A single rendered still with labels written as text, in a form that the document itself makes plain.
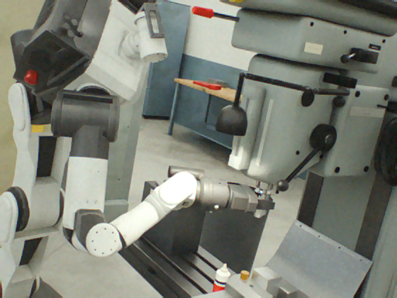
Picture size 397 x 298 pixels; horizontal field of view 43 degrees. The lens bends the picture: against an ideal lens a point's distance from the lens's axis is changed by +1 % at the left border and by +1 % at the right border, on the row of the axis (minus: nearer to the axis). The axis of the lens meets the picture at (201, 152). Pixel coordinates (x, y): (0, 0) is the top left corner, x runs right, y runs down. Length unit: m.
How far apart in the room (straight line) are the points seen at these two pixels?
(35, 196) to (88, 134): 0.50
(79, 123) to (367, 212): 0.91
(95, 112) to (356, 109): 0.66
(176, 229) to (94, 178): 0.55
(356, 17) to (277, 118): 0.30
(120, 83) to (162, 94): 7.47
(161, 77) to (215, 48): 1.07
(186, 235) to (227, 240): 1.68
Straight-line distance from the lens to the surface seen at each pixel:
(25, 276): 1.84
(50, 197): 1.65
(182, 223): 1.65
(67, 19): 1.24
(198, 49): 8.66
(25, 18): 2.75
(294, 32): 1.16
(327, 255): 1.69
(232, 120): 1.11
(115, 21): 1.32
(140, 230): 1.23
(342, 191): 1.67
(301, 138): 1.26
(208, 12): 1.23
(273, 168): 1.25
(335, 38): 1.23
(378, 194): 1.59
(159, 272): 1.61
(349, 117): 1.35
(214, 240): 3.38
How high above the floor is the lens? 1.66
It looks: 14 degrees down
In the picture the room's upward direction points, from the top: 11 degrees clockwise
